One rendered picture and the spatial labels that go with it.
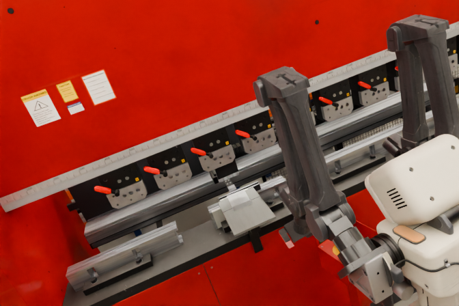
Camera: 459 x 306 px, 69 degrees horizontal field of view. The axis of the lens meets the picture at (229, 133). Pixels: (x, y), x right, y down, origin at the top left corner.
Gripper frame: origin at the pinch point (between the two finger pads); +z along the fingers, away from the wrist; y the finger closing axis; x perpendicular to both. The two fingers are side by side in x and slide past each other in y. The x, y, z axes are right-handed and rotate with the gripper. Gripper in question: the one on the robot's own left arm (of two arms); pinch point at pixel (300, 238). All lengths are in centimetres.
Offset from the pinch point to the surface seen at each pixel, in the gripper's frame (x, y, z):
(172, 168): -49, 30, -4
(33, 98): -72, 65, -43
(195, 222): -121, 25, 173
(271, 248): -14.7, 3.4, 36.0
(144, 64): -69, 25, -42
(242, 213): -24.7, 11.1, 12.1
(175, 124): -57, 23, -19
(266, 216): -17.0, 4.0, 8.2
